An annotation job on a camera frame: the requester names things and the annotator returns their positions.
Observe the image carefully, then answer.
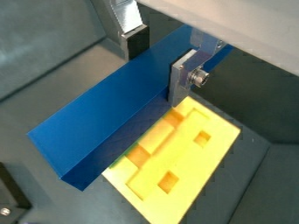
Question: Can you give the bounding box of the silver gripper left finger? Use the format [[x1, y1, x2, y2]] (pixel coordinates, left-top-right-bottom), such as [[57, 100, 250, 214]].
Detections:
[[89, 0, 149, 60]]

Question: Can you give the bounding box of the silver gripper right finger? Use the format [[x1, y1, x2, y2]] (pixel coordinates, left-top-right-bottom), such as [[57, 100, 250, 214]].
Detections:
[[168, 29, 226, 107]]

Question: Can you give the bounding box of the blue long bar block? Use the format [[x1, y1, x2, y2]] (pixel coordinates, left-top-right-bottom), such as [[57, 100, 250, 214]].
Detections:
[[25, 24, 234, 192]]

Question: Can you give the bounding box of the yellow slotted board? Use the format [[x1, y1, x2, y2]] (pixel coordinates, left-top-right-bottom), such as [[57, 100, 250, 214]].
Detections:
[[102, 97, 240, 224]]

